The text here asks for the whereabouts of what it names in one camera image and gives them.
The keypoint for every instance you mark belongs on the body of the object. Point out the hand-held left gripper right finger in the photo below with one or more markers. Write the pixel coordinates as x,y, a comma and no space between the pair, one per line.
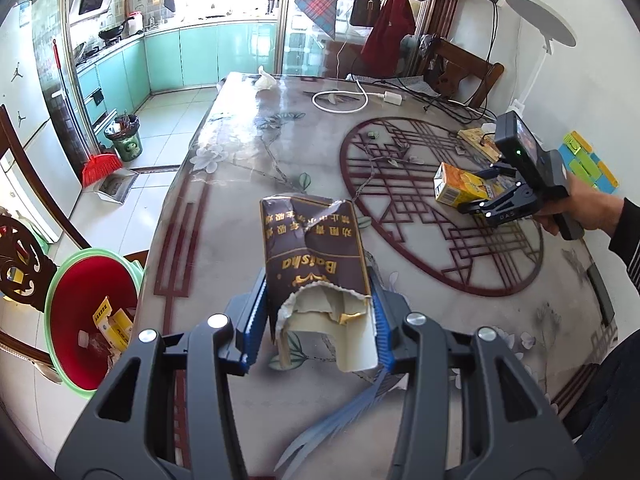
382,330

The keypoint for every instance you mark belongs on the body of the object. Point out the dark red garment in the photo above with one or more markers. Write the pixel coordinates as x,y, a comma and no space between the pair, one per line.
390,30

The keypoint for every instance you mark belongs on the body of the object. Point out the person's right hand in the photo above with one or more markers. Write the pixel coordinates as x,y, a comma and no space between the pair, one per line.
595,205

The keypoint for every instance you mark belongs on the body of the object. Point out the red broom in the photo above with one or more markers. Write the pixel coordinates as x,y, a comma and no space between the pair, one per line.
100,167

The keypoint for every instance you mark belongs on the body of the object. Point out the green trash bin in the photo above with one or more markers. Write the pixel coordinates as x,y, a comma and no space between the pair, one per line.
127,145

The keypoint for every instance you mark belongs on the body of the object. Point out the plain back wooden chair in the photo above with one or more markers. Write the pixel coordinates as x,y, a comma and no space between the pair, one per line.
480,67

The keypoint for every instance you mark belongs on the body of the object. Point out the blue toy phone stand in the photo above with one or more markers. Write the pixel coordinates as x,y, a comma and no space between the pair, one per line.
595,170

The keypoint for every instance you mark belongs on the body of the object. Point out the carved back wooden chair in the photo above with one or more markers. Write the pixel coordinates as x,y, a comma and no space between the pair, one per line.
22,252

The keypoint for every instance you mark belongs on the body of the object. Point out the torn dark brown cigarette carton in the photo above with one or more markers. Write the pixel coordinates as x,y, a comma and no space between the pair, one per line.
315,260

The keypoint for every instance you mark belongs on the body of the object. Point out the grey dustpan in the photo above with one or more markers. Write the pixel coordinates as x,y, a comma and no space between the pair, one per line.
117,187

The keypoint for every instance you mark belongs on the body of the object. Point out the white desk lamp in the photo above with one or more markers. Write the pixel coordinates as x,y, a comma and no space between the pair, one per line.
540,25

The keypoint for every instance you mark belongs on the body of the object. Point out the person's right forearm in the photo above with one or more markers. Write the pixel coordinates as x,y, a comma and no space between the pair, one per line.
627,240

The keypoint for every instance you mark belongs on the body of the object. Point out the red basin green rim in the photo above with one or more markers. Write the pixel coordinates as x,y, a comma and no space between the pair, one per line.
85,290

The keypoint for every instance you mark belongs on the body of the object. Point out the teal kitchen base cabinets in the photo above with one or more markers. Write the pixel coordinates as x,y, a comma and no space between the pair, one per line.
200,55

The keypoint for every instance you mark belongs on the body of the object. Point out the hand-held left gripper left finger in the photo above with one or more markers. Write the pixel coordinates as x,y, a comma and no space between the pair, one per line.
250,330

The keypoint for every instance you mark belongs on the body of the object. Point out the white crumpled tissue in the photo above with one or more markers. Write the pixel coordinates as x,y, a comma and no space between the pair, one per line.
265,80

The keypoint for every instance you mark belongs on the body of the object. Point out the white refrigerator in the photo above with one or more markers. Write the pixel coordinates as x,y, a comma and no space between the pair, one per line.
30,110

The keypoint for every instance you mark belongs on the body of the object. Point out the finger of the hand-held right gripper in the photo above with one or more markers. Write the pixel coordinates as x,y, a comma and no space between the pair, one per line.
495,172
500,210

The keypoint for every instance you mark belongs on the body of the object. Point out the black wok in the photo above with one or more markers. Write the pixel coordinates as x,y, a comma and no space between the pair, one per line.
112,34

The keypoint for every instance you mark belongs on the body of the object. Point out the white container red lid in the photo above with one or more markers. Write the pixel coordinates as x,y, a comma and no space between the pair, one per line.
136,22

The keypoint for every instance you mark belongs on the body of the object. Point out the yellow toothpaste box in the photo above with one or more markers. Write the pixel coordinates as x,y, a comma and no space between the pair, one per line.
119,331

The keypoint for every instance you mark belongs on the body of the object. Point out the black flat device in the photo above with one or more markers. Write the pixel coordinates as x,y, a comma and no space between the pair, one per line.
601,295

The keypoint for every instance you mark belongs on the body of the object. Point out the white power adapter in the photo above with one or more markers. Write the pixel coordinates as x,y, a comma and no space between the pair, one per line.
392,98

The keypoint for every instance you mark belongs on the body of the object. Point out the orange juice box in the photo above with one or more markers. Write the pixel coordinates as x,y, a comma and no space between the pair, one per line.
457,187

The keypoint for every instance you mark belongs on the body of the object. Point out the person's leg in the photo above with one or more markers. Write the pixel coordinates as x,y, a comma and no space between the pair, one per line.
605,400

